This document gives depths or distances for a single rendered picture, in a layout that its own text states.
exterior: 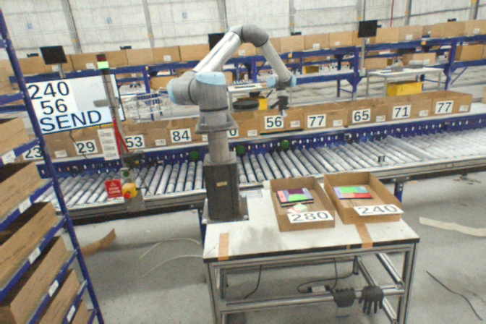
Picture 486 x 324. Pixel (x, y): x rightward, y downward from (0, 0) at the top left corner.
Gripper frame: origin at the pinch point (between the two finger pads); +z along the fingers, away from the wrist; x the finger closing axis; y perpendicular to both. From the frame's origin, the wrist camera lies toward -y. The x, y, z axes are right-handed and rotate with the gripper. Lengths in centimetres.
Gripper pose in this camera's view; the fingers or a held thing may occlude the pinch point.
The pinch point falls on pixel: (280, 119)
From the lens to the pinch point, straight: 245.0
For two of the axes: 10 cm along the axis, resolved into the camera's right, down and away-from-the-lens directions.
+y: 9.9, -1.1, 0.8
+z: 1.1, 9.9, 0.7
